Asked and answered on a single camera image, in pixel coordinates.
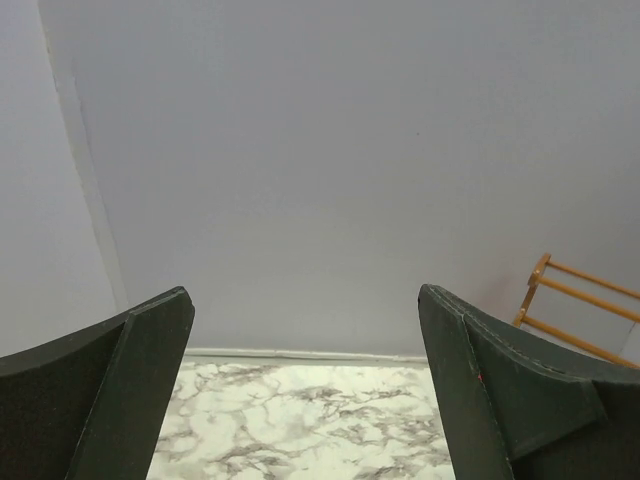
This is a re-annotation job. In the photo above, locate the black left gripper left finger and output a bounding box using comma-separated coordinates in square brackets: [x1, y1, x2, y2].
[1, 287, 195, 480]

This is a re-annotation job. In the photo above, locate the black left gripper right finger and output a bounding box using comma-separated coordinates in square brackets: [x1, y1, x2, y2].
[418, 284, 639, 479]

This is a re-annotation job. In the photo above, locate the wooden two-tier rack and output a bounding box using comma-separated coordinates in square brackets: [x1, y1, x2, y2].
[512, 253, 639, 368]

